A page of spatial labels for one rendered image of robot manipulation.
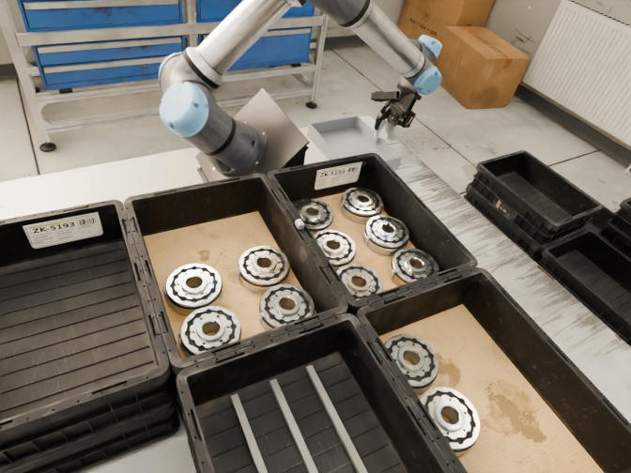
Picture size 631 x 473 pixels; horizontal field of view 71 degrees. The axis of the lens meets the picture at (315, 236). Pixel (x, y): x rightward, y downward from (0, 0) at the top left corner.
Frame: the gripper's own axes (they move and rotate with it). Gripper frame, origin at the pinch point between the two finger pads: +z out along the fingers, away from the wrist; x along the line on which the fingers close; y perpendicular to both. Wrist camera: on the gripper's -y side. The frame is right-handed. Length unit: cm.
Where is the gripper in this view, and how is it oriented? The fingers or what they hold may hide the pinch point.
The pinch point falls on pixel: (377, 139)
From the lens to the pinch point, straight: 157.0
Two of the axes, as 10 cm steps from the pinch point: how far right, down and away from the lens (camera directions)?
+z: -3.6, 7.6, 5.4
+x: 7.6, -1.0, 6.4
